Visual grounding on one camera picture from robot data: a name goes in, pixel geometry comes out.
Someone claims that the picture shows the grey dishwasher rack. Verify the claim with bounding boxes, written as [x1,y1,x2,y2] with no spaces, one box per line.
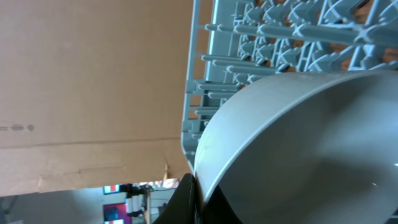
[182,0,397,167]

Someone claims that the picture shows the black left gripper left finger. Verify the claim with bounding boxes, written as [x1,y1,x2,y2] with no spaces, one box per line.
[154,173,196,224]

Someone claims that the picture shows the grey bowl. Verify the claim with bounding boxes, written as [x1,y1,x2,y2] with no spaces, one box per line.
[194,70,397,223]

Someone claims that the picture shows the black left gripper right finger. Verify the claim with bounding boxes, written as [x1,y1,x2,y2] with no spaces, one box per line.
[201,185,243,224]

